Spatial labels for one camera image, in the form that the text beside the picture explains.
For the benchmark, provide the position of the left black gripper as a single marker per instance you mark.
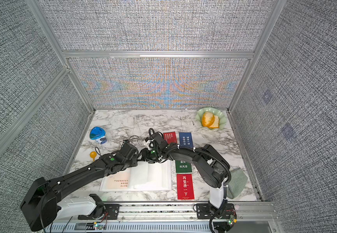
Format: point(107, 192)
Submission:
point(135, 160)

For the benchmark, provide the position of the large red card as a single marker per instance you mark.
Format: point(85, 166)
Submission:
point(185, 189)

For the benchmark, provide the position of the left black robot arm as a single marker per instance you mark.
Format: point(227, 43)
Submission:
point(40, 204)

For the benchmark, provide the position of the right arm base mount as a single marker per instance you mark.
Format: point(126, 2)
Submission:
point(226, 215)

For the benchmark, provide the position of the green glass plate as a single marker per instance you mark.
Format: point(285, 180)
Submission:
point(222, 117)

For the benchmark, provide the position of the green card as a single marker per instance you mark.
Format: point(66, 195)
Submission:
point(182, 167)

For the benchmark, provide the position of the blue lidded cup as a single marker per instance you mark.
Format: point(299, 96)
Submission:
point(97, 134)

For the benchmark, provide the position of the blue card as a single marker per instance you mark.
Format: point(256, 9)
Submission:
point(186, 139)

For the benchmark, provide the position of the bread piece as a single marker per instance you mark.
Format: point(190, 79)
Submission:
point(210, 120)

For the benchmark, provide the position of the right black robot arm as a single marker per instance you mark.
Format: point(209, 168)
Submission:
point(211, 166)

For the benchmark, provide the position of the aluminium front rail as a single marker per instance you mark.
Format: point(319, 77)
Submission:
point(170, 211)

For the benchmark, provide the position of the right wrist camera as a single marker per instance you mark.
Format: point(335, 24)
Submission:
point(153, 141)

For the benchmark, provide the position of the dark red card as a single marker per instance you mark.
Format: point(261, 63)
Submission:
point(170, 137)

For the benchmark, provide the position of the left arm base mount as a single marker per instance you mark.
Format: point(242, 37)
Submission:
point(101, 210)

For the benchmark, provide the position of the yellow spoon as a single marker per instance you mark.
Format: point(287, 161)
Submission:
point(93, 155)

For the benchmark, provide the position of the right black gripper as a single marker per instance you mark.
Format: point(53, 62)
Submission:
point(144, 156)

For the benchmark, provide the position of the white photo album book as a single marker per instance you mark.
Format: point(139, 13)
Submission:
point(146, 177)

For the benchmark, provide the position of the green folded cloth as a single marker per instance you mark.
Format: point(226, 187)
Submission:
point(237, 183)

